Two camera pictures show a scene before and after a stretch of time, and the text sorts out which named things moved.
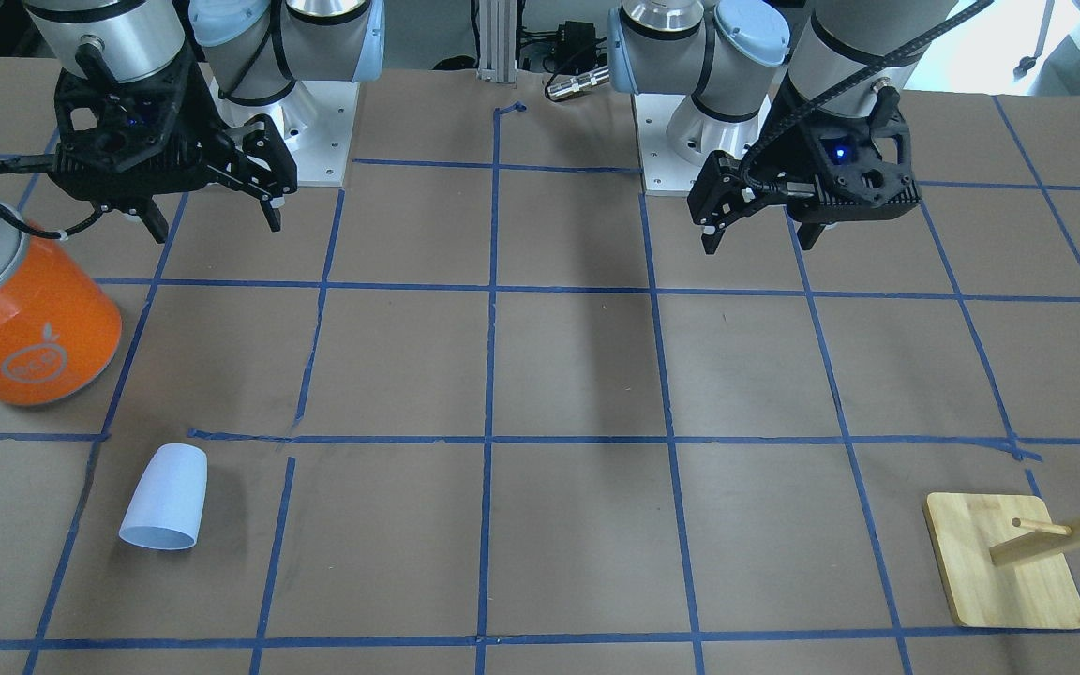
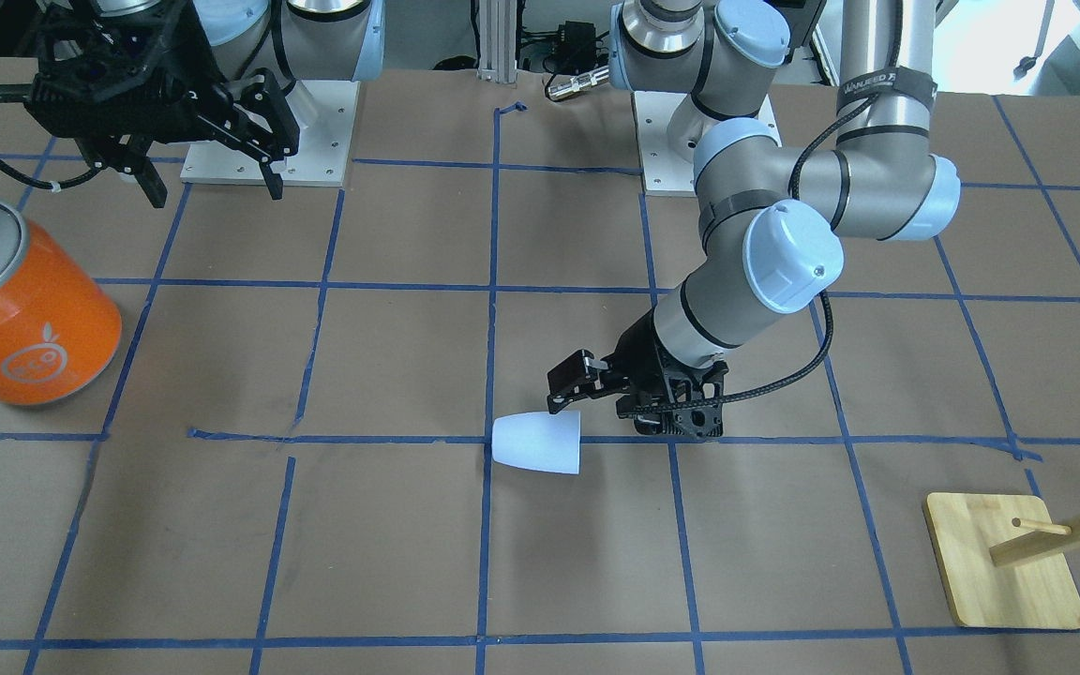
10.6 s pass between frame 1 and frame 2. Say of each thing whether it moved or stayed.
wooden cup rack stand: stayed
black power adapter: stayed
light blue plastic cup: moved
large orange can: stayed
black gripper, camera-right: moved
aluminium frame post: stayed
